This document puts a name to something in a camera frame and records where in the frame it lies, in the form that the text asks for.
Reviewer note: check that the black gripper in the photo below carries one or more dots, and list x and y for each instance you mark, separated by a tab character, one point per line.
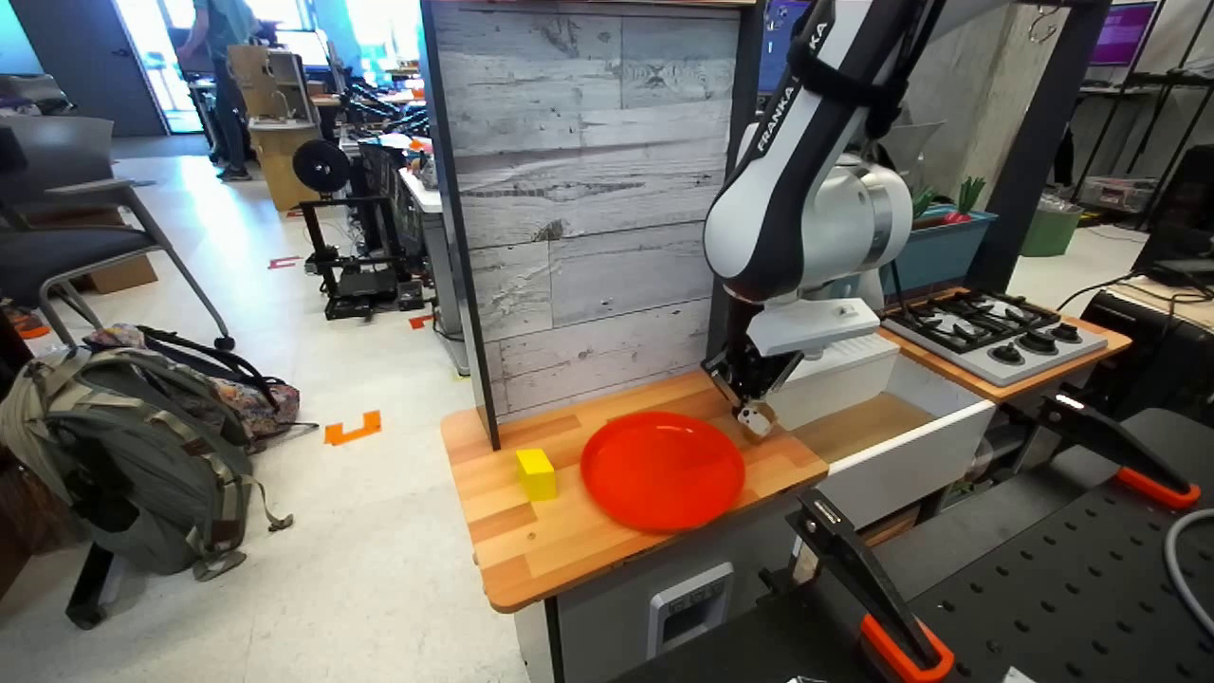
761	367

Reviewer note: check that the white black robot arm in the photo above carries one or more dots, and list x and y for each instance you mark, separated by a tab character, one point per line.
809	202

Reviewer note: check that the red round plate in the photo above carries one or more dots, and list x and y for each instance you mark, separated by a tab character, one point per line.
660	472

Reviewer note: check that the white toy sink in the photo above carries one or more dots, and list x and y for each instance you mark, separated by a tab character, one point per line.
910	465

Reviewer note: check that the yellow block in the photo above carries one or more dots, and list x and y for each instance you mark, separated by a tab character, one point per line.
536	475

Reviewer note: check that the short teal planter box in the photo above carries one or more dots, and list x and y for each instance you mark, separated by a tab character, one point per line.
941	251

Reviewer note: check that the toy stove with black burners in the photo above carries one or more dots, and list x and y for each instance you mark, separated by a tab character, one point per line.
986	339

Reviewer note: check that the grey wood backboard panel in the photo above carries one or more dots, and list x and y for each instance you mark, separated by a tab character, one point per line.
588	193

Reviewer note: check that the green bin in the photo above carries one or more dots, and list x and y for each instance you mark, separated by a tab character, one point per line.
1048	229

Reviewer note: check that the orange floor tape marker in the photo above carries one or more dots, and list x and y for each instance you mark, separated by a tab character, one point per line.
355	432

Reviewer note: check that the black 3D printer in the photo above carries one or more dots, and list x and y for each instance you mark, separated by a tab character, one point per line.
361	240

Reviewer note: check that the black office chair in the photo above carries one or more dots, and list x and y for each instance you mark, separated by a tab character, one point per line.
1180	222

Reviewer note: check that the black metal shelf rack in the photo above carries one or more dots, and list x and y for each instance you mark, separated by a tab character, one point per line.
1142	128

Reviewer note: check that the tan cabinet with machine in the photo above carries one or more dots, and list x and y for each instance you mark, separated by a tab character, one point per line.
278	128

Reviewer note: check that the grey green backpack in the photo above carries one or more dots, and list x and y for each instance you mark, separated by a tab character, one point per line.
138	457

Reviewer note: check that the standing person in dark clothes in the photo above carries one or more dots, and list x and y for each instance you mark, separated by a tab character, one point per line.
226	79

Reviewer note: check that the cardboard box on floor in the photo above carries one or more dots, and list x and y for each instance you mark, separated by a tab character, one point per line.
116	276

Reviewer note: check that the black vertical post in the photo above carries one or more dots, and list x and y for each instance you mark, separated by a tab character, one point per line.
1029	138

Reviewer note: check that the grey metal frame chair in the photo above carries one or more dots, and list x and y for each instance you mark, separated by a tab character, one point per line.
78	240

